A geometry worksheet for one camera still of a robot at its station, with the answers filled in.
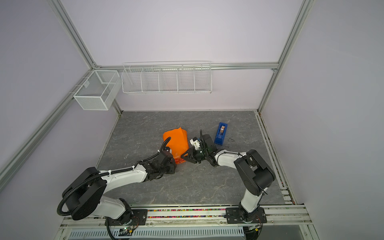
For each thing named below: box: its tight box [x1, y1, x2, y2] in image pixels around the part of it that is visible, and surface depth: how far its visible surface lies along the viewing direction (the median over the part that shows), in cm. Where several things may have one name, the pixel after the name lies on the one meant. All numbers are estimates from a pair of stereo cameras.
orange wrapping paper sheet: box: [162, 127, 190, 164], surface depth 96 cm
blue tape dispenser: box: [214, 122, 228, 146], surface depth 104 cm
